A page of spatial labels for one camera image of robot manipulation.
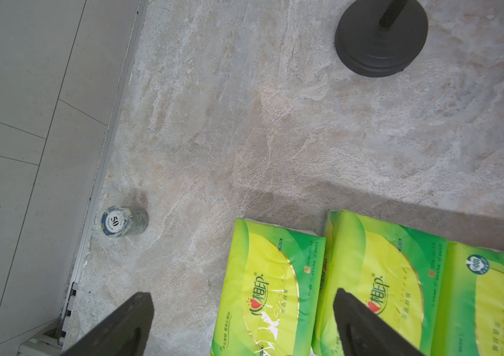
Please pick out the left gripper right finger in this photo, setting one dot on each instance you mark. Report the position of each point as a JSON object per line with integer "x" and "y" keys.
{"x": 361, "y": 332}

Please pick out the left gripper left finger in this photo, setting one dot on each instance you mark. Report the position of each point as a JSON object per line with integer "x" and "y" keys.
{"x": 124, "y": 332}

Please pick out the green tissue pack middle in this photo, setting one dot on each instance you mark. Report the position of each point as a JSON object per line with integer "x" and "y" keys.
{"x": 395, "y": 271}

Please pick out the green tissue pack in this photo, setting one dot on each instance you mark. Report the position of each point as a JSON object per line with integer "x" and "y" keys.
{"x": 470, "y": 314}
{"x": 395, "y": 271}
{"x": 270, "y": 293}

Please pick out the green tissue pack left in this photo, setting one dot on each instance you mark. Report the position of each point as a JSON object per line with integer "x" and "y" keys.
{"x": 270, "y": 293}

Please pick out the green tissue pack right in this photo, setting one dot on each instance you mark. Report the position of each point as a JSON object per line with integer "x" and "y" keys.
{"x": 470, "y": 314}

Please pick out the stack of poker chips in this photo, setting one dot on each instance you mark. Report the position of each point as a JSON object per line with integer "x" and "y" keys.
{"x": 124, "y": 221}

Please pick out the glitter microphone on black stand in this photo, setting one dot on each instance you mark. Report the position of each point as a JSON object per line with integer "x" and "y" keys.
{"x": 381, "y": 38}

